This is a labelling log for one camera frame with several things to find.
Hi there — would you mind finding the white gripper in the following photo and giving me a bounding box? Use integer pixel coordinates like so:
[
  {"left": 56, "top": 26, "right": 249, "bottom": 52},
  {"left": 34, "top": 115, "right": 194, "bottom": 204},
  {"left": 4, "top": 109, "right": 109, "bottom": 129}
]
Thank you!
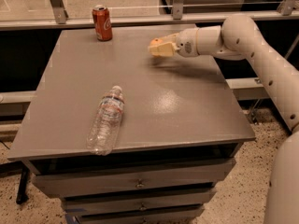
[{"left": 149, "top": 28, "right": 199, "bottom": 57}]

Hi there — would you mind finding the orange fruit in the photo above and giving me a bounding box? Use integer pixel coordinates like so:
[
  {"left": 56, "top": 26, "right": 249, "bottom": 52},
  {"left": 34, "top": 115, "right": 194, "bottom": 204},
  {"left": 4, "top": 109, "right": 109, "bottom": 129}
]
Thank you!
[{"left": 149, "top": 38, "right": 163, "bottom": 46}]

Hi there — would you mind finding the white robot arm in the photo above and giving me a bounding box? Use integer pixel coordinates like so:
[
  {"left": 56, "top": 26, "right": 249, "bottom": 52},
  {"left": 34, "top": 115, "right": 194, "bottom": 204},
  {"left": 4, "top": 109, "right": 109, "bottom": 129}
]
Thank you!
[{"left": 149, "top": 14, "right": 299, "bottom": 224}]

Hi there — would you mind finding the clear plastic water bottle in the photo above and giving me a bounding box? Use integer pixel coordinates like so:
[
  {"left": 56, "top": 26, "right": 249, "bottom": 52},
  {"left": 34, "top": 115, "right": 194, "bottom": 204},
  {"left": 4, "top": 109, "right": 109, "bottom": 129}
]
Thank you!
[{"left": 86, "top": 86, "right": 124, "bottom": 156}]

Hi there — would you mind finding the red soda can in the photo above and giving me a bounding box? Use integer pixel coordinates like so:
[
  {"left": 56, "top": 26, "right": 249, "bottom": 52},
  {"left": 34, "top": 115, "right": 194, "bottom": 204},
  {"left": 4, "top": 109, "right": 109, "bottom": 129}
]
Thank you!
[{"left": 92, "top": 5, "right": 113, "bottom": 41}]

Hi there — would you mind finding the grey drawer cabinet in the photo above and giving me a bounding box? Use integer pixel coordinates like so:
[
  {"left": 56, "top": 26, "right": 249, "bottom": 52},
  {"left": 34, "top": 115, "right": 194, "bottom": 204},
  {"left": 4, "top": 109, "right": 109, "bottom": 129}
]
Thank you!
[{"left": 8, "top": 25, "right": 254, "bottom": 224}]

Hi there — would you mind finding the black stand leg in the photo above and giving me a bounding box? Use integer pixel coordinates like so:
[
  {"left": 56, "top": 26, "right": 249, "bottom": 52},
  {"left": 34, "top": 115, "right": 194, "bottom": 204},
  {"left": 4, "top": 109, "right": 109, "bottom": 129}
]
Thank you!
[{"left": 16, "top": 166, "right": 30, "bottom": 205}]

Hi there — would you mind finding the metal railing frame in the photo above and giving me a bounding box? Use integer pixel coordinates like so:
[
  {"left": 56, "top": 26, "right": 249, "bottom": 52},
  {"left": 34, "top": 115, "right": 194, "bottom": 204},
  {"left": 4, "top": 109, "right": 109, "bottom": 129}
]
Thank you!
[{"left": 0, "top": 0, "right": 299, "bottom": 117}]

